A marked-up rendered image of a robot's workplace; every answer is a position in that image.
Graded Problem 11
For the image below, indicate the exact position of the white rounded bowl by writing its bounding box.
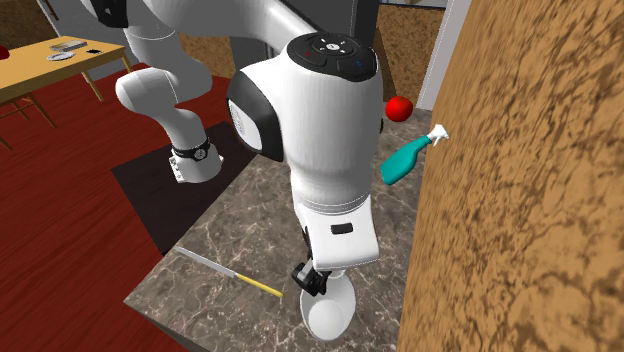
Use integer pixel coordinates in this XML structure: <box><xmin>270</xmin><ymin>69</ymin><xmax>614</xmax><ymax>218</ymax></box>
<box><xmin>299</xmin><ymin>270</ymin><xmax>358</xmax><ymax>342</ymax></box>

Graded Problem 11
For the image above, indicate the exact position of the teal spray bottle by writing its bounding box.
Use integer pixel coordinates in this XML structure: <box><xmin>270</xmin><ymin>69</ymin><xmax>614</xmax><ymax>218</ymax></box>
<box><xmin>379</xmin><ymin>123</ymin><xmax>450</xmax><ymax>187</ymax></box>

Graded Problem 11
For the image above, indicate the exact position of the dark robot stand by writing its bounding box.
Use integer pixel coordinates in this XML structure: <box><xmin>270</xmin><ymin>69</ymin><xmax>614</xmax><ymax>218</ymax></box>
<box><xmin>110</xmin><ymin>121</ymin><xmax>260</xmax><ymax>257</ymax></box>

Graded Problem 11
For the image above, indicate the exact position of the red apple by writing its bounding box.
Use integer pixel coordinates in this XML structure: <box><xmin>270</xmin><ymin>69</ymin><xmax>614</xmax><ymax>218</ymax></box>
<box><xmin>384</xmin><ymin>95</ymin><xmax>415</xmax><ymax>124</ymax></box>

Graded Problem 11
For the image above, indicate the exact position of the wooden table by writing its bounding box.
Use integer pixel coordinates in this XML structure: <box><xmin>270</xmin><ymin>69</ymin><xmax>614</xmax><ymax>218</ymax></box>
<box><xmin>0</xmin><ymin>36</ymin><xmax>134</xmax><ymax>151</ymax></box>

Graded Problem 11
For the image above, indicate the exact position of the yellow handled knife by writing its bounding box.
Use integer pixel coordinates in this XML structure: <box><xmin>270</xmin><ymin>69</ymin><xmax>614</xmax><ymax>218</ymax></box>
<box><xmin>173</xmin><ymin>245</ymin><xmax>285</xmax><ymax>299</ymax></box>

